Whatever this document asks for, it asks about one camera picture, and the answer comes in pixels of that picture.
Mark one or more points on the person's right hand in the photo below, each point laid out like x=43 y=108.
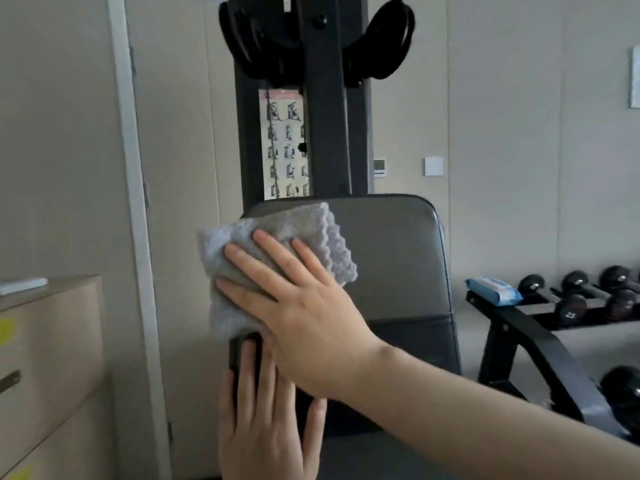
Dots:
x=320 y=334

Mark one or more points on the person's left hand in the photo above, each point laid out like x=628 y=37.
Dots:
x=260 y=434

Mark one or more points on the grey backrest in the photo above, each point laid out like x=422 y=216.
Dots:
x=400 y=254

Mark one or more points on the grey microfibre cloth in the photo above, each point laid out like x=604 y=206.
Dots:
x=280 y=224

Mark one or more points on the person's right forearm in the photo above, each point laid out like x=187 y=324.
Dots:
x=475 y=419

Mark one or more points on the blue wet wipes pack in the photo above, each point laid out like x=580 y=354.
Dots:
x=492 y=290

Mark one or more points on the exercise chart poster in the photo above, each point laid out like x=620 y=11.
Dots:
x=280 y=144

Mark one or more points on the beige locker cabinet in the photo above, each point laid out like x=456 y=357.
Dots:
x=50 y=344

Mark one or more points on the black dumbbell rack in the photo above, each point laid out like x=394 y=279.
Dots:
x=550 y=354

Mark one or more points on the flat white box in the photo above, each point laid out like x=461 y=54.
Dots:
x=22 y=285

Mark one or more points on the white paper notice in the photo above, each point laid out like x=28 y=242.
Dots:
x=635 y=77

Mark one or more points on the white wall switch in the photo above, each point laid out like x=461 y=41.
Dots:
x=433 y=166

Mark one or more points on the white door frame strip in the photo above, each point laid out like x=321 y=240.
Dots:
x=135 y=194

